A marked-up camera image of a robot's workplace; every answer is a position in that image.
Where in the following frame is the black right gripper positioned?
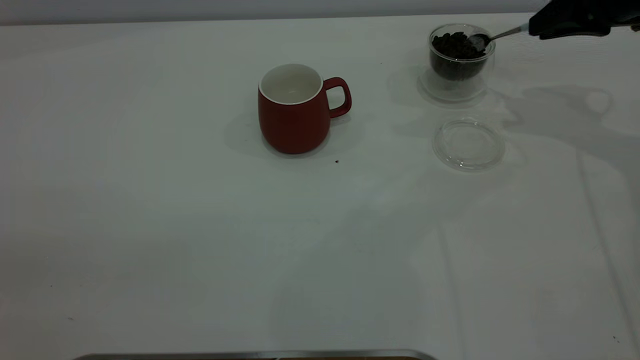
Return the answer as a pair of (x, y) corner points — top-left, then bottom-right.
(529, 0), (640, 40)

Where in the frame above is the metal spoon light blue handle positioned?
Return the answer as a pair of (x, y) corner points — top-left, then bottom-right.
(469, 22), (532, 52)

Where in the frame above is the double-wall glass cup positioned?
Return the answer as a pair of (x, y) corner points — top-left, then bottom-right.
(417, 23), (496, 105)

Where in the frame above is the clear glass saucer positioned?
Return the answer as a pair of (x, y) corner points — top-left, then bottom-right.
(432, 118), (506, 172)

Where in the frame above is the red ceramic mug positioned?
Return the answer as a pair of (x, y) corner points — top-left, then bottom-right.
(257, 63), (352, 155)

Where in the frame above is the coffee beans pile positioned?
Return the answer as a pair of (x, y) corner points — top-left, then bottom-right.
(430, 32), (487, 82)

